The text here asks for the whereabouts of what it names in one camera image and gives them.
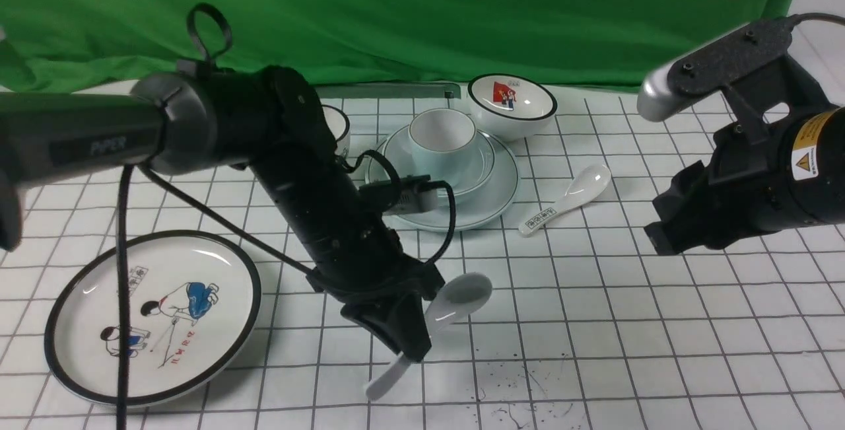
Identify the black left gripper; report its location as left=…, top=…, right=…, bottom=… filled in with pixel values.
left=305, top=221, right=446, bottom=363

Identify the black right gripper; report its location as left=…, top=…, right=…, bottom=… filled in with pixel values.
left=645, top=120, right=803, bottom=256

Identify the plain white ceramic spoon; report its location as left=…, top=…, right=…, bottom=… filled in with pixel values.
left=364, top=273, right=494, bottom=401

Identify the pale blue shallow bowl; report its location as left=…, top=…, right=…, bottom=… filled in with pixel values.
left=378, top=126, right=495, bottom=202

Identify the pale blue mug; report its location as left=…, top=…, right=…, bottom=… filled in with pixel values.
left=408, top=108, right=477, bottom=186

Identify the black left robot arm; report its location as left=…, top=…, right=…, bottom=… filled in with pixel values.
left=1, top=67, right=444, bottom=363

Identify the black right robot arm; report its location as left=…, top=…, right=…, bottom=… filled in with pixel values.
left=644, top=108, right=844, bottom=256

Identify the pale blue large plate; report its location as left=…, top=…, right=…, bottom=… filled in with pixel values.
left=392, top=130, right=520, bottom=233

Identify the white spoon with characters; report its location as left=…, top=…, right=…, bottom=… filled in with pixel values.
left=518, top=163, right=612, bottom=236

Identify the black-rimmed white cup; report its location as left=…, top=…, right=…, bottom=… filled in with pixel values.
left=322, top=105, right=351, bottom=159

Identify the black-rimmed illustrated plate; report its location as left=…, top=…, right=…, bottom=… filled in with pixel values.
left=44, top=229, right=261, bottom=408

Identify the black-rimmed illustrated bowl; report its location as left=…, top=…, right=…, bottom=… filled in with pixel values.
left=467, top=74, right=558, bottom=141

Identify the green backdrop cloth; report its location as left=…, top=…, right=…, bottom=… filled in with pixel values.
left=1, top=0, right=792, bottom=92

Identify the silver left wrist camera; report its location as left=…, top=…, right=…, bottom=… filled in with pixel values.
left=358, top=175, right=440, bottom=215

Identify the black right camera cable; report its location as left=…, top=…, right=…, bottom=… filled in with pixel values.
left=789, top=12, right=845, bottom=29

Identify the grey metal rail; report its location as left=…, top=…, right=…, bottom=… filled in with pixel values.
left=315, top=82, right=462, bottom=100

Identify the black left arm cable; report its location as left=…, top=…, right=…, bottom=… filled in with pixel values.
left=114, top=2, right=457, bottom=430

